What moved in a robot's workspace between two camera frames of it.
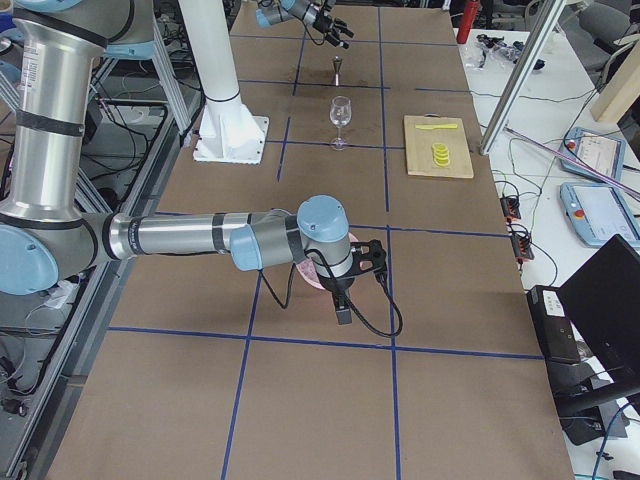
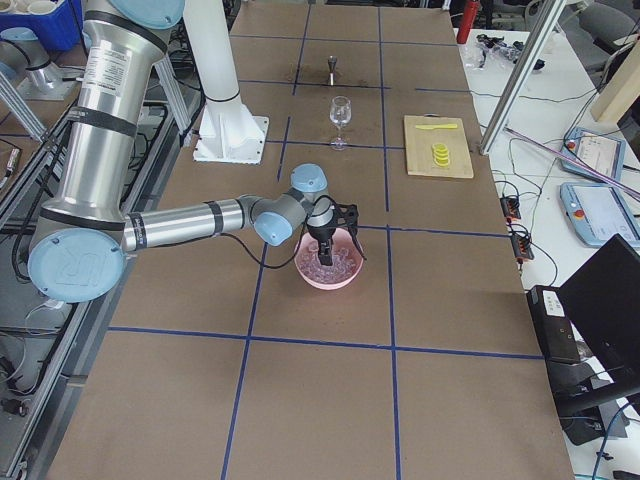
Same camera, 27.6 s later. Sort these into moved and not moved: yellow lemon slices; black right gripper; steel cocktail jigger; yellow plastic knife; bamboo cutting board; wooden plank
Moved: steel cocktail jigger; black right gripper
Not moved: bamboo cutting board; wooden plank; yellow lemon slices; yellow plastic knife
